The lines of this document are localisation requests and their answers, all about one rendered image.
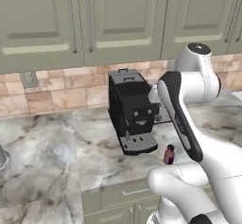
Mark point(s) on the black coffee machine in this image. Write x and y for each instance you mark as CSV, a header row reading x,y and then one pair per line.
x,y
132,101

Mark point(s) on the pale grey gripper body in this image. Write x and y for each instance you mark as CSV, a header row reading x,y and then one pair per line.
x,y
165,112

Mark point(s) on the grey wall socket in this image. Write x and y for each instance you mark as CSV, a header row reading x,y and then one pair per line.
x,y
29,79

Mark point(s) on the narrow green wall cupboard door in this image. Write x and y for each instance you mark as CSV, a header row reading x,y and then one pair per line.
x,y
237,46

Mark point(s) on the purple drink bottle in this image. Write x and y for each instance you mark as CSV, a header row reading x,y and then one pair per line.
x,y
169,156

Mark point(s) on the wide green wall cupboard door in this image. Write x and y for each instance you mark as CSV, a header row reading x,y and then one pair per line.
x,y
34,20

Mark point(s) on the grey metal round vessel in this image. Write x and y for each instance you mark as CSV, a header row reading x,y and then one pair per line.
x,y
3,160

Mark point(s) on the green drawer front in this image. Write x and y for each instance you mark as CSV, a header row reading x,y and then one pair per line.
x,y
104,196

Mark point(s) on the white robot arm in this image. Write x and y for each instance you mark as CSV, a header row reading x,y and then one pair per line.
x,y
201,177

